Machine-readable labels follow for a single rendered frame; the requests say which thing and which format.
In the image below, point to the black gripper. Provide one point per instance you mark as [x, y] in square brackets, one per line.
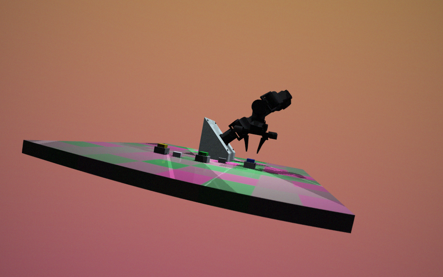
[244, 132]

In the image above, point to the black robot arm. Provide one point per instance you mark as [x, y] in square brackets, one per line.
[270, 102]

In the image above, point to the blue button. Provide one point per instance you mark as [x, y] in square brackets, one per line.
[249, 164]

